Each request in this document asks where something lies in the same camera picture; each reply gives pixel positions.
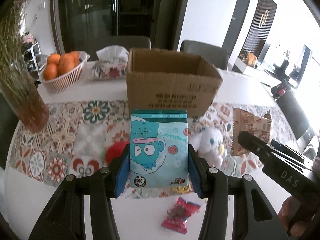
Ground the red fluffy pom-pom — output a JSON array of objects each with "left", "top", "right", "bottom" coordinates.
[{"left": 105, "top": 140, "right": 129, "bottom": 166}]

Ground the white plush bunny toy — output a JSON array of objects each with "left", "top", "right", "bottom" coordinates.
[{"left": 189, "top": 127, "right": 227, "bottom": 168}]

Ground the yellow ring toy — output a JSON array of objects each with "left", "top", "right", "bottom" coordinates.
[{"left": 171, "top": 185, "right": 190, "bottom": 194}]

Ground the brown snack packet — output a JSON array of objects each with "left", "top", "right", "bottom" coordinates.
[{"left": 232, "top": 108, "right": 272, "bottom": 156}]

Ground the person's right hand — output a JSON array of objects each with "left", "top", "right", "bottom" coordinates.
[{"left": 278, "top": 196, "right": 319, "bottom": 239}]

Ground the red candy wrapper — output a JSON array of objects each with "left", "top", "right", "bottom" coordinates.
[{"left": 161, "top": 197, "right": 201, "bottom": 235}]

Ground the patterned table runner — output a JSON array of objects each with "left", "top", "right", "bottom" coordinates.
[{"left": 9, "top": 100, "right": 296, "bottom": 199}]

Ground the white tv console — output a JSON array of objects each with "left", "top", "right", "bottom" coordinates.
[{"left": 232, "top": 58, "right": 281, "bottom": 87}]

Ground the brown cardboard box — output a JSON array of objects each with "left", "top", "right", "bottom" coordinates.
[{"left": 126, "top": 48, "right": 223, "bottom": 118}]

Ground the floral tissue box cover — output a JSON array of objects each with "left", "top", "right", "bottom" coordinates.
[{"left": 89, "top": 47, "right": 129, "bottom": 80}]

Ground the right dark dining chair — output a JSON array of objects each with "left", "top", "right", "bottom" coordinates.
[{"left": 180, "top": 40, "right": 228, "bottom": 70}]

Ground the dark dining chair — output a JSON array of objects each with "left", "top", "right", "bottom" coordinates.
[
  {"left": 84, "top": 35, "right": 151, "bottom": 61},
  {"left": 180, "top": 40, "right": 228, "bottom": 70}
]

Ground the white plastic fruit basket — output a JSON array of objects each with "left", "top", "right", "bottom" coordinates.
[{"left": 39, "top": 51, "right": 90, "bottom": 93}]

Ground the glass vase with dried plants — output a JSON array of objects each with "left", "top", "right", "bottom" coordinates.
[{"left": 1, "top": 4, "right": 49, "bottom": 133}]

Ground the left dark dining chair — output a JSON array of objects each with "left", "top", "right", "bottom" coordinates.
[{"left": 84, "top": 35, "right": 151, "bottom": 61}]

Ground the white shoe rack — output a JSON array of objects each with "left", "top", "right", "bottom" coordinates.
[{"left": 22, "top": 41, "right": 41, "bottom": 68}]

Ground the black glass cabinet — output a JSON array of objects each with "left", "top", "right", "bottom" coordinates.
[{"left": 57, "top": 0, "right": 181, "bottom": 54}]

